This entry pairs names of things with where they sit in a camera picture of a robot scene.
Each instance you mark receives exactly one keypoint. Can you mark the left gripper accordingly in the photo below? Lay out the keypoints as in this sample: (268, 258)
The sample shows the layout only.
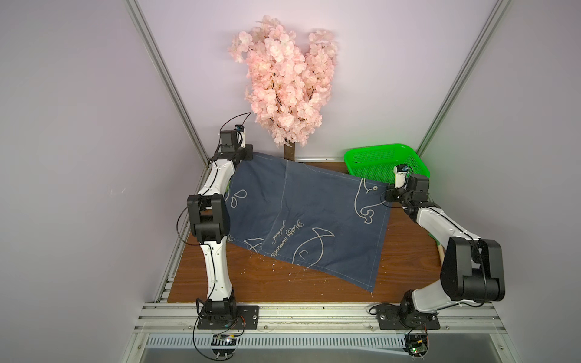
(246, 147)

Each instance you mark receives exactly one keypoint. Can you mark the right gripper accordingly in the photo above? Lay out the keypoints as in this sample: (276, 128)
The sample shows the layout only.
(393, 195)

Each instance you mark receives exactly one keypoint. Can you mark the blue fish-print pillowcase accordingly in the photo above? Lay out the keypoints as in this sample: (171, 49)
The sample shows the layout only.
(308, 216)

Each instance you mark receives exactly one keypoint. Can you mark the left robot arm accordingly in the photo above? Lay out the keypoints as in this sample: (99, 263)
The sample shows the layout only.
(210, 222)

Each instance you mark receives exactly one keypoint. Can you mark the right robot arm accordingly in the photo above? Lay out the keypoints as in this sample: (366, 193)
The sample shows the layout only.
(472, 270)

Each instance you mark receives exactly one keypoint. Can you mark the green plastic basket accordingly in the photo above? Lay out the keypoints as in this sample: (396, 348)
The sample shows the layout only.
(377, 162)

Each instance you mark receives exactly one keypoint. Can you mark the green toy rake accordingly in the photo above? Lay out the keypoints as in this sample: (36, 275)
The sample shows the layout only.
(440, 248)

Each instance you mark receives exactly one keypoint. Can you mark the pink cherry blossom tree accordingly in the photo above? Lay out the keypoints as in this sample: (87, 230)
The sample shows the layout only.
(288, 86)

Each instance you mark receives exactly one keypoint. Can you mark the right controller board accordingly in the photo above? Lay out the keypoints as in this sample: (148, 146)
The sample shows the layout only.
(416, 345)

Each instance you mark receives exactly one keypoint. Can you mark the controller board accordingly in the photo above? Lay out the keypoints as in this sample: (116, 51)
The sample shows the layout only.
(223, 346)
(416, 345)

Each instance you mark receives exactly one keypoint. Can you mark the left controller board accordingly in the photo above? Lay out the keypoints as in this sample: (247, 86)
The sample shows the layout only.
(223, 346)

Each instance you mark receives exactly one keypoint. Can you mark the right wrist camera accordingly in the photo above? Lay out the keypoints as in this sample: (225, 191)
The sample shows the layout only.
(400, 172)

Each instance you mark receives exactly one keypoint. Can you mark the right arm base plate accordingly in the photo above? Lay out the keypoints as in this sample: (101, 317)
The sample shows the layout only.
(394, 317)

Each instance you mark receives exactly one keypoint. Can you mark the aluminium frame corner post right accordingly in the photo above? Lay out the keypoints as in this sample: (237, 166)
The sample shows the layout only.
(484, 36)

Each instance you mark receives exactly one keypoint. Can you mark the aluminium frame corner post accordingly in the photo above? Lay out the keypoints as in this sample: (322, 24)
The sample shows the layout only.
(141, 24)
(484, 36)

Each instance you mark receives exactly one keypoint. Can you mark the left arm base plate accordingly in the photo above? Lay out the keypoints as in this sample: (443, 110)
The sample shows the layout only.
(242, 317)

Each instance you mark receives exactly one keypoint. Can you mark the aluminium frame corner post left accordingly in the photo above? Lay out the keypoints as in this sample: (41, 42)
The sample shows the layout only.
(141, 24)

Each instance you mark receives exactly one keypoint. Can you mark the aluminium front rail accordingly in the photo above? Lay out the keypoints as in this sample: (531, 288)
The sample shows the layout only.
(318, 318)

